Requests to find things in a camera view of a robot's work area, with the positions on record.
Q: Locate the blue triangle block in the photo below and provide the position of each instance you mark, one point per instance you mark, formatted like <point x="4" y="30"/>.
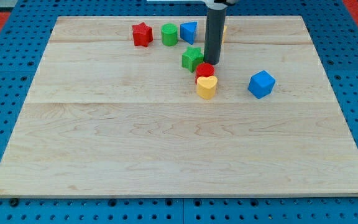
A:
<point x="188" y="32"/>

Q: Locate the green star block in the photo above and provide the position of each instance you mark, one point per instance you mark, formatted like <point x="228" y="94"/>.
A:
<point x="191" y="58"/>

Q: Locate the yellow block behind pusher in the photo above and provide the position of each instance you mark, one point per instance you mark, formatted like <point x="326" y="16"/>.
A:
<point x="224" y="34"/>

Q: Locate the yellow heart block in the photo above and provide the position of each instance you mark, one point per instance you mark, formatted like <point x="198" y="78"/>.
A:
<point x="206" y="87"/>

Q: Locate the red cylinder block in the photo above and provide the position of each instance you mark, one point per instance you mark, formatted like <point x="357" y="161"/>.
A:
<point x="204" y="70"/>

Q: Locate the blue cube block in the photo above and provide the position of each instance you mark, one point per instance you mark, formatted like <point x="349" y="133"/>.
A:
<point x="261" y="84"/>

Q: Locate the red star block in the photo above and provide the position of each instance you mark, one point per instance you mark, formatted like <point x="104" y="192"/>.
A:
<point x="142" y="34"/>

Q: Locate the light wooden board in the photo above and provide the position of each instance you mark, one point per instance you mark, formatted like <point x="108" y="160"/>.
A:
<point x="104" y="118"/>

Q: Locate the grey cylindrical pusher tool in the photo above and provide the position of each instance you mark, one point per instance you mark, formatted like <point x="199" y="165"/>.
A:
<point x="215" y="21"/>

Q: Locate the green cylinder block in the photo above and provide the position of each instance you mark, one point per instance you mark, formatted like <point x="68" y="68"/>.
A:
<point x="169" y="33"/>

